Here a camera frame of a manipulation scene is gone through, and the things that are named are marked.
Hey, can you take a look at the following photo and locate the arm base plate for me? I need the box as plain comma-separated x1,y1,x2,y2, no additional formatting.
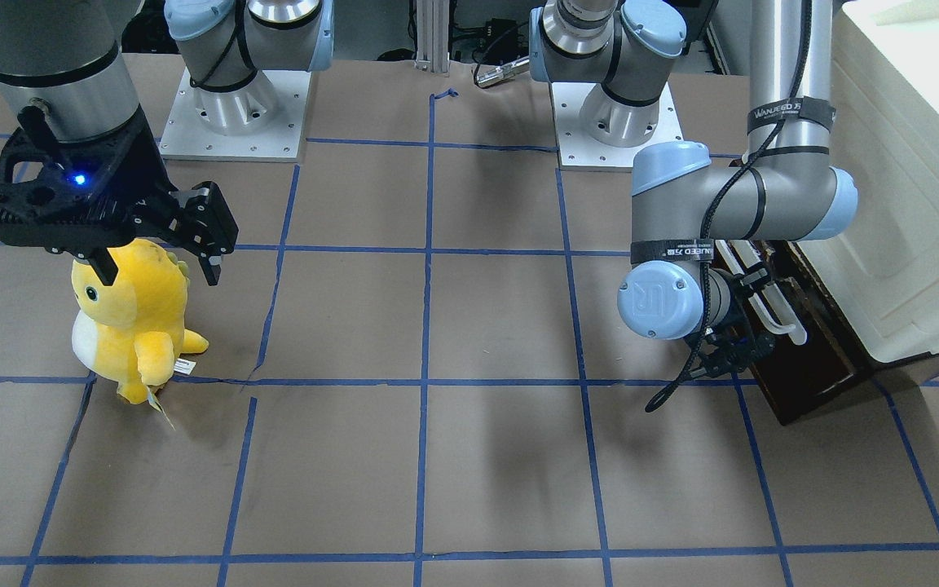
160,70,312,162
550,82,683,172

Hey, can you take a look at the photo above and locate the yellow plush toy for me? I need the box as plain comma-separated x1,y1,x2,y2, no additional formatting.
70,239,209,413

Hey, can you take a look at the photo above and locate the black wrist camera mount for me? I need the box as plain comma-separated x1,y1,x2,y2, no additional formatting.
0,129,135,255

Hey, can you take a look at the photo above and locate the aluminium frame post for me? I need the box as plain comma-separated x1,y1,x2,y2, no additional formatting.
414,0,452,77

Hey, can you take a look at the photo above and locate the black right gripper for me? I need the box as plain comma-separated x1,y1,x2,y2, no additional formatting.
21,105,239,286

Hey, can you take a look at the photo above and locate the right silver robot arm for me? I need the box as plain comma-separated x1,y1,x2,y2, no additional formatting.
0,1,334,285

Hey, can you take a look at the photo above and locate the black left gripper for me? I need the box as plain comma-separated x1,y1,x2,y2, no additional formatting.
694,264,776,379

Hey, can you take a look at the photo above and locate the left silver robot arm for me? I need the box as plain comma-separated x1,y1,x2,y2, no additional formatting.
528,1,858,382

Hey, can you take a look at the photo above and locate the white drawer handle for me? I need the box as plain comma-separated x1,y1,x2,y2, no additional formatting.
716,241,808,346

